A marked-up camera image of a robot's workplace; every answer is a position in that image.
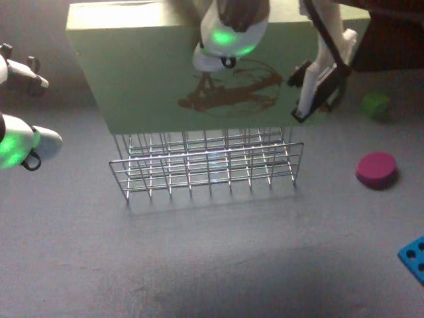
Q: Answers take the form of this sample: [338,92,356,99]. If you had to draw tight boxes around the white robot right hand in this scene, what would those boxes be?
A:
[287,0,358,124]

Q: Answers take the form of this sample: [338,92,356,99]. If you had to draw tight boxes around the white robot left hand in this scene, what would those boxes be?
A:
[0,42,50,97]

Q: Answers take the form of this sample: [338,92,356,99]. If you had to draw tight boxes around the pale green book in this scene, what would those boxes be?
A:
[65,0,371,135]

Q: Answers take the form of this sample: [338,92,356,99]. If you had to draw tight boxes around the green toy cube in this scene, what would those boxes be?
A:
[360,91,391,123]

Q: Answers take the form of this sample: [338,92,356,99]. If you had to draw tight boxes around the magenta round disc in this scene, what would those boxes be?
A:
[355,151,398,190]

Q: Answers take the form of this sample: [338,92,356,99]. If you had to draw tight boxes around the grey table cloth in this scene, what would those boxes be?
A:
[0,71,424,318]

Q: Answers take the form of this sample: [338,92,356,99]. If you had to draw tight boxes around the blue block with holes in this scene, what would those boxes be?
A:
[397,235,424,286]

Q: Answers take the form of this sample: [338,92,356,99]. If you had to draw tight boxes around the silver wire file rack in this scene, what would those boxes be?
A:
[108,125,305,202]

